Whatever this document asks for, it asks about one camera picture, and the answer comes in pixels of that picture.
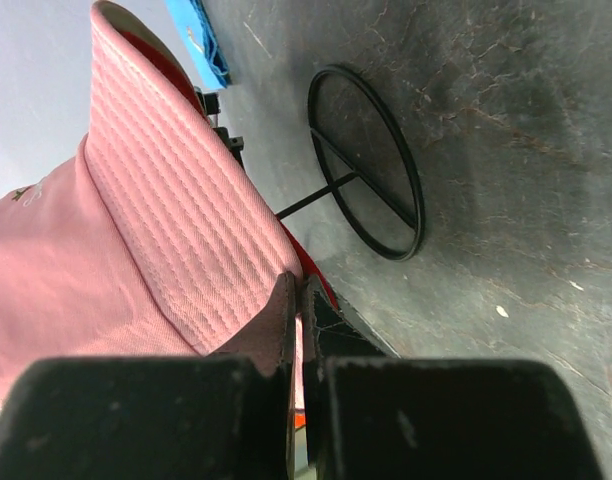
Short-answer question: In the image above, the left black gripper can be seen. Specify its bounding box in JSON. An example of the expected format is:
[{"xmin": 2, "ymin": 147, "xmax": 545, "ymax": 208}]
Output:
[{"xmin": 193, "ymin": 85, "xmax": 245, "ymax": 171}]

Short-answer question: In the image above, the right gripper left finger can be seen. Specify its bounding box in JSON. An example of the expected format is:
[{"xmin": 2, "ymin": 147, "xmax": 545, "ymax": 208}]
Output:
[{"xmin": 210, "ymin": 273, "xmax": 297, "ymax": 378}]

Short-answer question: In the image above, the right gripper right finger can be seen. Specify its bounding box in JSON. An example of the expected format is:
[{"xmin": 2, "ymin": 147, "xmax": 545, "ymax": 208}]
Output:
[{"xmin": 302, "ymin": 275, "xmax": 401, "ymax": 375}]

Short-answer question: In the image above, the red bucket hat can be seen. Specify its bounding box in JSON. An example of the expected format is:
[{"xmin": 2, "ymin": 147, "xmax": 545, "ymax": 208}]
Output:
[{"xmin": 115, "ymin": 29, "xmax": 341, "ymax": 309}]

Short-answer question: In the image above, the pink bucket hat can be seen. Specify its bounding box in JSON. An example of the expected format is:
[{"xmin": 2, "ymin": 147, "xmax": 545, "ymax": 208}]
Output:
[{"xmin": 0, "ymin": 1, "xmax": 302, "ymax": 401}]

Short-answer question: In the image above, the black wire hat stand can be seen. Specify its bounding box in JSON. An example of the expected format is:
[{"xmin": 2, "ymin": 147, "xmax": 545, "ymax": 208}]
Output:
[{"xmin": 277, "ymin": 64, "xmax": 426, "ymax": 262}]

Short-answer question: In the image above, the blue patterned cloth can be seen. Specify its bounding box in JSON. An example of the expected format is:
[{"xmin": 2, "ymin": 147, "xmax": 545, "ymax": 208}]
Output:
[{"xmin": 165, "ymin": 0, "xmax": 231, "ymax": 91}]

